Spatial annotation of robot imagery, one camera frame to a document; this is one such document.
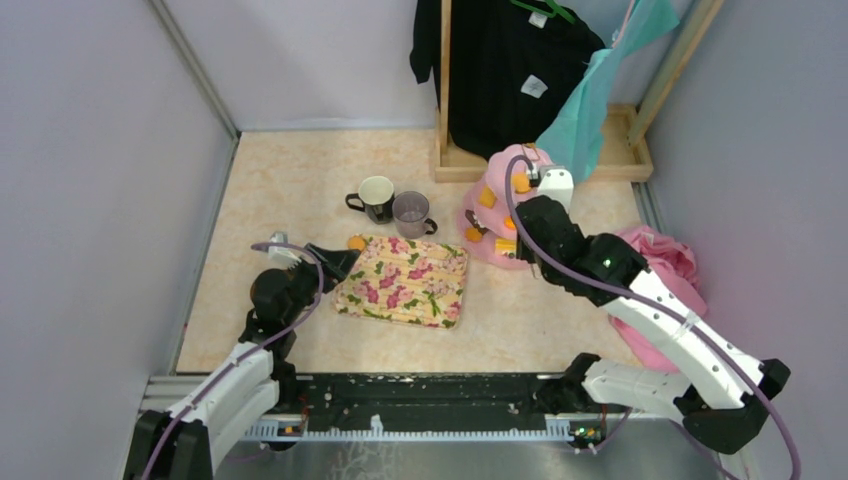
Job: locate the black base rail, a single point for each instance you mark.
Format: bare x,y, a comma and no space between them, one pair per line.
568,407

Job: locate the teal garment hanging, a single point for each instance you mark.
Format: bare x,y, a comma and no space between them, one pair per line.
574,139

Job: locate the round orange cookie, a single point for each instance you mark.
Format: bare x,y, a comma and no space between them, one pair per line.
357,243

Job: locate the black t-shirt on hanger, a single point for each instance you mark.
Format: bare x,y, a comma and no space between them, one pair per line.
511,71

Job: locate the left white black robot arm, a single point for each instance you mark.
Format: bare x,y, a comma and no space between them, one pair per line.
190,438

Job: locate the wooden clothes rack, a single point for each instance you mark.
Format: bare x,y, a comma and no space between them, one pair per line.
624,155

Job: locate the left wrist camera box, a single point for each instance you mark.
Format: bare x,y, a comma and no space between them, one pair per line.
281,257

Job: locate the pink three-tier cake stand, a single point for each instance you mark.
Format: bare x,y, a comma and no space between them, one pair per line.
497,177

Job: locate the floral rectangular tray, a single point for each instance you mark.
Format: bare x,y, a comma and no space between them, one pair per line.
406,282

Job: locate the yellow rectangular biscuit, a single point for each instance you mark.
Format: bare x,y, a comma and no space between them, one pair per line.
487,197

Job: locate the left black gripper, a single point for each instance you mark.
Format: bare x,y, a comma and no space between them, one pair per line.
340,262

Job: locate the yellow layered cake slice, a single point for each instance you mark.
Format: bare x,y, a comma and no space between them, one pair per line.
505,247

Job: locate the green clothes hanger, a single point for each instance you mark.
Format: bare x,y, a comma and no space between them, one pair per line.
548,9

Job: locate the black mug white inside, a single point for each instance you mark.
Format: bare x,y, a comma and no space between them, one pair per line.
374,198

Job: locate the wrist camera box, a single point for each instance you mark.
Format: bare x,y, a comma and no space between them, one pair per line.
281,257
556,182

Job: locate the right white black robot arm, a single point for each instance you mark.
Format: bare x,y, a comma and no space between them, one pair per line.
719,394

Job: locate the chocolate triangle cake slice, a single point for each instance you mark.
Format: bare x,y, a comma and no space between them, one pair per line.
474,221

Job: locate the round dotted biscuit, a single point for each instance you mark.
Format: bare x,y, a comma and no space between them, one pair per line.
521,184

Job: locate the grey mug black handle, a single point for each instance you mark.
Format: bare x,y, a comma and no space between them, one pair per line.
411,214

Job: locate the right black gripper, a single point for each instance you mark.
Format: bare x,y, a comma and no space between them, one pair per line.
522,257

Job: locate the pink crumpled towel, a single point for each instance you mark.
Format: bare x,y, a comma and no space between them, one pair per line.
676,265

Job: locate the orange flower-shaped cookie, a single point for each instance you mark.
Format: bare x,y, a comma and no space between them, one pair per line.
473,235

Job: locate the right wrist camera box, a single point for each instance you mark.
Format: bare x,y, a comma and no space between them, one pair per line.
556,182

